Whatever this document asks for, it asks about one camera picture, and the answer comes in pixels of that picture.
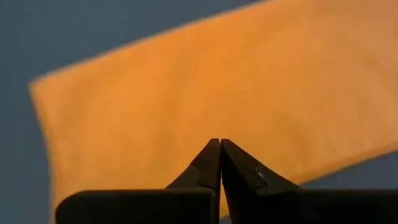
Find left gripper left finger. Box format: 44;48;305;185
55;138;222;224

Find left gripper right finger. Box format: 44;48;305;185
221;138;398;224

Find orange towel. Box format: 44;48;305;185
29;0;398;224

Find blue-grey table mat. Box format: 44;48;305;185
0;0;398;224

